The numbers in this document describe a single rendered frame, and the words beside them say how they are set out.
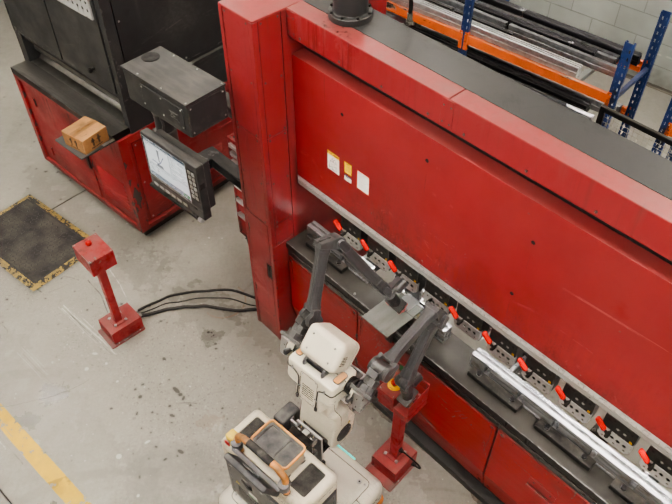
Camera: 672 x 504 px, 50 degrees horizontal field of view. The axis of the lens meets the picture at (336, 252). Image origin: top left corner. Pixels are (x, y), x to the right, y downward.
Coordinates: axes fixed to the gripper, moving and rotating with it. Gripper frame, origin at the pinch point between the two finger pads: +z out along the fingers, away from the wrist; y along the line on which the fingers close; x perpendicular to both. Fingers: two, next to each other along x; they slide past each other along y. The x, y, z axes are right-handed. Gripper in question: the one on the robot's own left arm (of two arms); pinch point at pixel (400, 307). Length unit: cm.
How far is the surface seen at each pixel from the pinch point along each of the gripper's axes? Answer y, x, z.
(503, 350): -58, -14, -11
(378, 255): 22.9, -12.8, -11.9
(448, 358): -32.1, 3.3, 13.8
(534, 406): -79, -5, 11
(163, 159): 124, 24, -68
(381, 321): 0.5, 11.8, -4.7
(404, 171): 11, -42, -68
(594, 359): -96, -29, -39
